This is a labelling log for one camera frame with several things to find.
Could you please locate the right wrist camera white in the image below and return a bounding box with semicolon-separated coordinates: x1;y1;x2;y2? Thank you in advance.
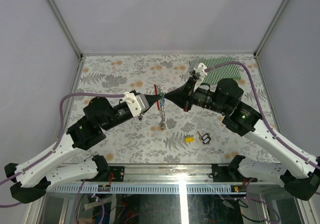
188;63;207;92

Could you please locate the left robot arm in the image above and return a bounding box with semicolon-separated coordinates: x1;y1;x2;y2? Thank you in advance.
1;91;161;204

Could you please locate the black key tag upper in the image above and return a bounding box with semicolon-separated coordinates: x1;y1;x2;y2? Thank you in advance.
201;133;210;140

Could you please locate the blue key tag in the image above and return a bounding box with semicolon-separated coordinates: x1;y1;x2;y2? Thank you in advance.
160;99;165;109

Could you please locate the black key tag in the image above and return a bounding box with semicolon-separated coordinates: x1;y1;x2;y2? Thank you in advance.
201;133;210;140
202;137;211;144

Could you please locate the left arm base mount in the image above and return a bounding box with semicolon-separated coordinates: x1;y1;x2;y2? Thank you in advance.
94;166;125;182

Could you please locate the yellow key tag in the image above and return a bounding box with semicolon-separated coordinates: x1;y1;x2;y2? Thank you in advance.
185;137;195;143

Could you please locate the green white striped cloth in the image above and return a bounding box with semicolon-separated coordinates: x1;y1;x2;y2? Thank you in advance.
189;57;241;85

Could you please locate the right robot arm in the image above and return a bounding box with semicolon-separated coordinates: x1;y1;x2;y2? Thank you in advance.
165;78;320;200

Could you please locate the white slotted cable duct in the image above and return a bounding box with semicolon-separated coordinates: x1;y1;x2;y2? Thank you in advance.
51;183;245;195

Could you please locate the metal key holder red handle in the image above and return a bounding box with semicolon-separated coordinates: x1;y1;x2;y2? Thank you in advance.
154;84;166;130

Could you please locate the aluminium front rail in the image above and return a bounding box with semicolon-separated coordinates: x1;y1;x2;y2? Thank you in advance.
52;163;251;184

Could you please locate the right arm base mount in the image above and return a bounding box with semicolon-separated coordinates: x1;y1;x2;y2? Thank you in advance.
208;155;245;182

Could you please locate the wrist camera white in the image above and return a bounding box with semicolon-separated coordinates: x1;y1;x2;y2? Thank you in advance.
188;63;207;92
122;92;150;117

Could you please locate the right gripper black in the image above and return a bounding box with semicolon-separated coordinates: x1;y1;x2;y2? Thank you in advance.
164;76;229;115

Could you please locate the black key tag lower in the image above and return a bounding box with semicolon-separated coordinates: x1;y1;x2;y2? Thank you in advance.
202;137;211;144

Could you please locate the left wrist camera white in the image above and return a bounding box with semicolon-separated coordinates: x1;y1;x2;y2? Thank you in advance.
122;92;150;117

